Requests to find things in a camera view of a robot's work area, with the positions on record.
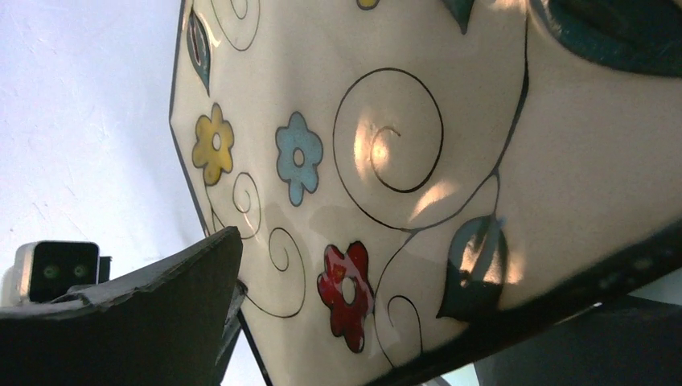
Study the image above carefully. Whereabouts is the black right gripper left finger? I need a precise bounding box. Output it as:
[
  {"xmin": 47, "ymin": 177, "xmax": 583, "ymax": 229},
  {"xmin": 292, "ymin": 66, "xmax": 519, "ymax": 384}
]
[{"xmin": 1, "ymin": 227, "xmax": 246, "ymax": 385}]

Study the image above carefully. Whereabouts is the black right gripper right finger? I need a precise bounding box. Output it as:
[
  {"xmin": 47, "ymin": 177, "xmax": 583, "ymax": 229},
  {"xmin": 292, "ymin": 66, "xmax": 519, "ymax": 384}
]
[{"xmin": 475, "ymin": 296, "xmax": 681, "ymax": 385}]

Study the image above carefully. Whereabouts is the square floral ceramic plate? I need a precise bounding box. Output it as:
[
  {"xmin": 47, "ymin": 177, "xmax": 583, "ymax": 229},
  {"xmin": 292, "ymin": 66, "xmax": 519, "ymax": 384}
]
[{"xmin": 169, "ymin": 1, "xmax": 681, "ymax": 385}]

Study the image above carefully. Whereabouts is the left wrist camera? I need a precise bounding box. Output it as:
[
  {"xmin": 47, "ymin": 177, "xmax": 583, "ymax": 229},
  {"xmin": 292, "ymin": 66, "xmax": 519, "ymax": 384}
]
[{"xmin": 1, "ymin": 240, "xmax": 112, "ymax": 306}]

